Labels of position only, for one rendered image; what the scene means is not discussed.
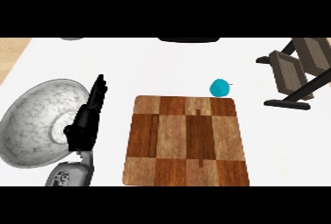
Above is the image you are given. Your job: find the checkered wooden cutting board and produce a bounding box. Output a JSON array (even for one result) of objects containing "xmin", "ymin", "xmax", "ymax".
[{"xmin": 121, "ymin": 94, "xmax": 251, "ymax": 187}]

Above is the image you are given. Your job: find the white marble bowl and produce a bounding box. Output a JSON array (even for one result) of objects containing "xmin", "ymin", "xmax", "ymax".
[{"xmin": 0, "ymin": 78, "xmax": 93, "ymax": 169}]

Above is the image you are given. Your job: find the black tiered basket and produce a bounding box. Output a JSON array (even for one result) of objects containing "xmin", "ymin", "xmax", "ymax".
[{"xmin": 254, "ymin": 37, "xmax": 331, "ymax": 111}]

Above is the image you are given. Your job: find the teal squash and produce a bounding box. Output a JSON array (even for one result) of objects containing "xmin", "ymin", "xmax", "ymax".
[{"xmin": 208, "ymin": 78, "xmax": 233, "ymax": 99}]

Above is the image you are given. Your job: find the black rounded object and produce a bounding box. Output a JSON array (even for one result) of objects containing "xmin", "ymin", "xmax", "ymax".
[{"xmin": 156, "ymin": 37, "xmax": 221, "ymax": 44}]

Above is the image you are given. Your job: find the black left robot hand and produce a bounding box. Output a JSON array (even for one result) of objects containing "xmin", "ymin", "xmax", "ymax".
[{"xmin": 62, "ymin": 73, "xmax": 109, "ymax": 152}]

